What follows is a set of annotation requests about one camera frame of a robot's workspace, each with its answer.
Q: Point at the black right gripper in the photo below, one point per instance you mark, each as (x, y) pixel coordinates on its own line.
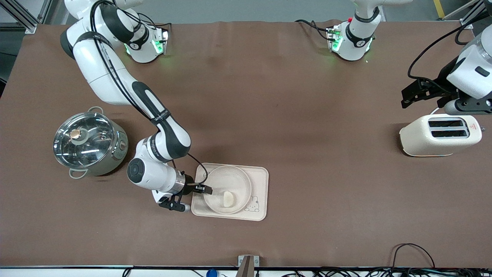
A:
(188, 181)

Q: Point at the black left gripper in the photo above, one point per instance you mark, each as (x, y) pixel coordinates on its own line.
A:
(444, 76)

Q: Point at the cream round plate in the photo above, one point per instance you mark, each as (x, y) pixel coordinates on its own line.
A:
(226, 179)

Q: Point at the white steamed bun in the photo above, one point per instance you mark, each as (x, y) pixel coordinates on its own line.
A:
(228, 199)

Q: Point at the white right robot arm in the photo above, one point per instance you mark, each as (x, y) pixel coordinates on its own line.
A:
(103, 73)

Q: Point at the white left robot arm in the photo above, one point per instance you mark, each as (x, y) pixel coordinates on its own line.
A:
(357, 38)

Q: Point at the cream two-slot toaster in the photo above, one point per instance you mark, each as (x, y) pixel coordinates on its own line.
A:
(419, 140)

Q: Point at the cream rabbit print tray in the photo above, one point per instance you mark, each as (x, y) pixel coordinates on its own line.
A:
(259, 184)

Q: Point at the blue round knob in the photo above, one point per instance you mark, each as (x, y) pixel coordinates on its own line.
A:
(211, 274)

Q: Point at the steel pot with glass lid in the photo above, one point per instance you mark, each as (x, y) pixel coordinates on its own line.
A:
(117, 152)

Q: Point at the brown table cover mat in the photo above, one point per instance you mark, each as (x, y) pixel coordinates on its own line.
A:
(288, 96)

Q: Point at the glass pot lid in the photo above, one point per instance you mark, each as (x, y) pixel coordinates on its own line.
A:
(86, 140)

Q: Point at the grey metal camera bracket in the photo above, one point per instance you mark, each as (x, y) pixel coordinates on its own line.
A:
(248, 265)

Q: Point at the aluminium frame profile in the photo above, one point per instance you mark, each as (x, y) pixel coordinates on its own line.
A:
(23, 17)
(472, 11)

